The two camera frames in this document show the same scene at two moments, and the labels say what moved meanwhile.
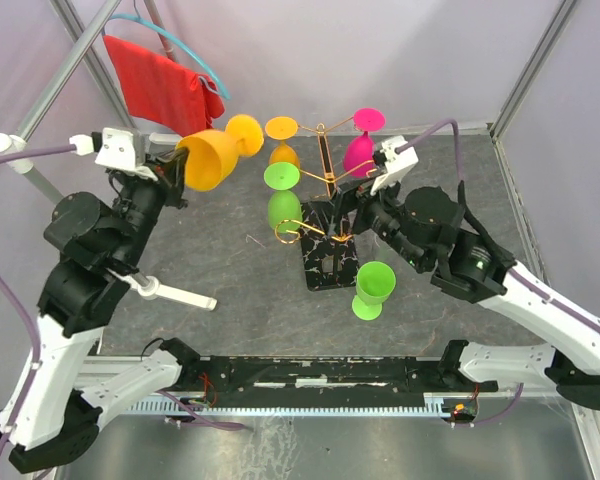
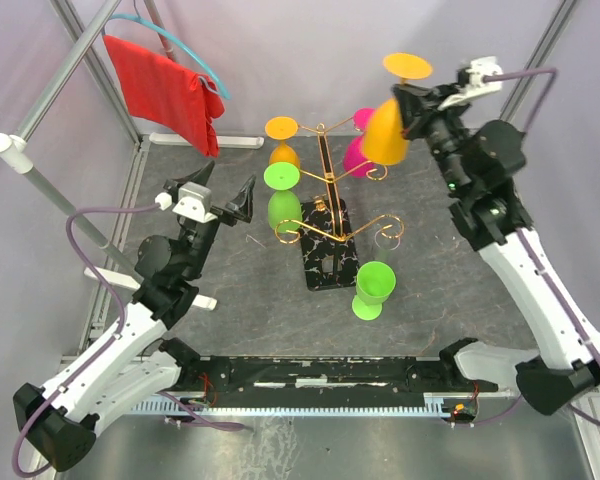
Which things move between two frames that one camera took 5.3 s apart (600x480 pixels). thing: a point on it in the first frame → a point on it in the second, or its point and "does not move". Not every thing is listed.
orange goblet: [282, 128] does not move
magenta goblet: [361, 149] does not move
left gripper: [177, 175] → [241, 204]
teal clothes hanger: [140, 19] does not move
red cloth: [162, 92] does not move
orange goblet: [212, 154] → [383, 141]
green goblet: [283, 204] does not move
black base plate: [335, 380] does not move
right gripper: [361, 184] → [420, 107]
